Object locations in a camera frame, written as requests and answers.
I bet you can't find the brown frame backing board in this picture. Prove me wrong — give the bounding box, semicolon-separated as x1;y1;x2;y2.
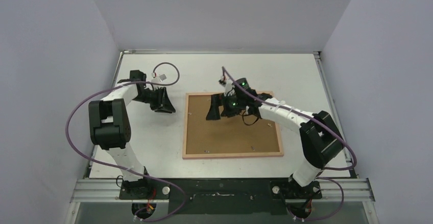
186;94;280;155

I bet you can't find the light wooden picture frame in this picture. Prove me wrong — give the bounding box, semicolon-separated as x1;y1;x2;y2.
182;91;284;160

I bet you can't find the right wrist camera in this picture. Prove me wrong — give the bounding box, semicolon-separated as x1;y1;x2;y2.
219;76;235;96

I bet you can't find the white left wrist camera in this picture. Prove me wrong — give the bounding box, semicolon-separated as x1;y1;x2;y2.
151;74;167;84

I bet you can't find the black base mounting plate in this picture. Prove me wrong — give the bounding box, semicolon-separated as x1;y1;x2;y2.
118;178;322;219

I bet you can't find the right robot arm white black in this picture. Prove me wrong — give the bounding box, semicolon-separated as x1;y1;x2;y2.
206;76;344;198

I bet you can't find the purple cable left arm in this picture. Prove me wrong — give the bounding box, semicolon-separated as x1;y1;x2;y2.
65;62;187;223

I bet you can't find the aluminium rail front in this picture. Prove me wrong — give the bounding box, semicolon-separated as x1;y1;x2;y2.
71;178;375;203

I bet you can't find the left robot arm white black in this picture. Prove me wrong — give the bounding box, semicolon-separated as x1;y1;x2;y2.
88;70;176;199

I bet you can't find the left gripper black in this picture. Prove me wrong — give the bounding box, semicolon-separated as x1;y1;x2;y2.
133;87;176;114

